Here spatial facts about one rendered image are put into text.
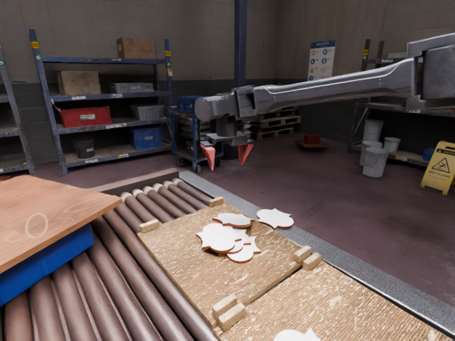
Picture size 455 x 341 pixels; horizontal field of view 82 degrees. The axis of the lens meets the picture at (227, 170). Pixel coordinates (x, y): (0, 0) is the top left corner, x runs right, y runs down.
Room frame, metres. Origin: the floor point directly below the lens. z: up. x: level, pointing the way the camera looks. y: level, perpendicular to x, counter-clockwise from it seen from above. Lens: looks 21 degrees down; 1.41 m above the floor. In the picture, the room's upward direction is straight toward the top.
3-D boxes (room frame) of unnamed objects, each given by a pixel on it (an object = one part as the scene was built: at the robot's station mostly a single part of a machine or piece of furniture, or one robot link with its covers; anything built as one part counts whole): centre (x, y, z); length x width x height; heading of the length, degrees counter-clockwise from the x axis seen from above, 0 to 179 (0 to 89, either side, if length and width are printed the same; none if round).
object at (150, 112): (4.63, 1.40, 0.76); 0.50 x 0.36 x 0.24; 132
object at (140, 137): (4.63, 1.48, 0.32); 0.50 x 0.41 x 0.37; 122
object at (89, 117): (4.09, 2.21, 0.78); 0.66 x 0.45 x 0.28; 126
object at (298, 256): (0.58, -0.20, 0.95); 0.06 x 0.02 x 0.03; 129
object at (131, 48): (4.59, 1.46, 1.74); 0.50 x 0.38 x 0.32; 126
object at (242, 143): (0.74, -0.03, 1.19); 0.07 x 0.07 x 0.09; 25
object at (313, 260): (0.55, -0.22, 0.95); 0.06 x 0.02 x 0.03; 128
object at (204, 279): (0.65, 0.02, 0.93); 0.41 x 0.35 x 0.02; 39
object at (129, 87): (4.50, 1.58, 1.16); 0.60 x 0.40 x 0.15; 128
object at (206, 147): (0.71, 0.03, 1.19); 0.07 x 0.07 x 0.09; 25
